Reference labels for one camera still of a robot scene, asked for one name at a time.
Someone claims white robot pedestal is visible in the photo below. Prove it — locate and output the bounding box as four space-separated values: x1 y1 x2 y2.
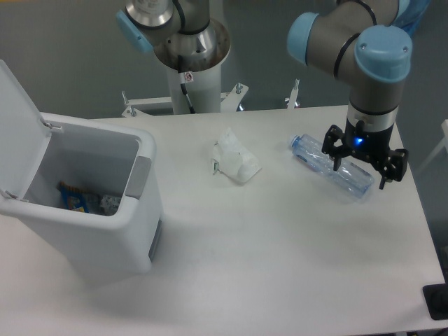
154 19 230 115

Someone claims white trash can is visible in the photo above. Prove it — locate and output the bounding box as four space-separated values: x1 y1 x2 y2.
1 113 162 273

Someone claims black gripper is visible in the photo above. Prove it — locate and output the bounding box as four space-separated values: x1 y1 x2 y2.
321 120 409 190

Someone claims blue yellow snack wrapper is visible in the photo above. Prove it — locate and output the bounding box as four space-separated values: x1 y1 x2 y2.
58 181 88 213

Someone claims black device at table edge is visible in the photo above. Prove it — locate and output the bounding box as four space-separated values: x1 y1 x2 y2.
422 283 447 321

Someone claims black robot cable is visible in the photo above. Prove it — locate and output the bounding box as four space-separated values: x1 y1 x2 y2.
177 55 196 115

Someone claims crumpled silver wrapper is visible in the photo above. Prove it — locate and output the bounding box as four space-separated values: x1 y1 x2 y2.
85 194 121 216

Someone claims white frame at right edge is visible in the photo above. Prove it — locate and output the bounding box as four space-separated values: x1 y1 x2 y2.
416 119 448 175

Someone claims white pedestal base frame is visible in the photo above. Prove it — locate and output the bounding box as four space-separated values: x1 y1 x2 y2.
120 78 302 118

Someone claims clear plastic water bottle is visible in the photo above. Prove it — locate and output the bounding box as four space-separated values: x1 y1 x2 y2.
287 133 376 200

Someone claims blue plastic bag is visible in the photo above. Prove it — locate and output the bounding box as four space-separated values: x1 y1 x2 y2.
392 0 431 37

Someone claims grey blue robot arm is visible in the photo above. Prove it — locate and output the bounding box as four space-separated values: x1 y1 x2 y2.
116 1 412 183

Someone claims clear plastic packaging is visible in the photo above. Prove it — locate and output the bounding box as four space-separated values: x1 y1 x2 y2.
211 127 262 184

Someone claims white trash can lid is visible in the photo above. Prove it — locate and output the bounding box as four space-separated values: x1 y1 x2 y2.
1 61 63 200

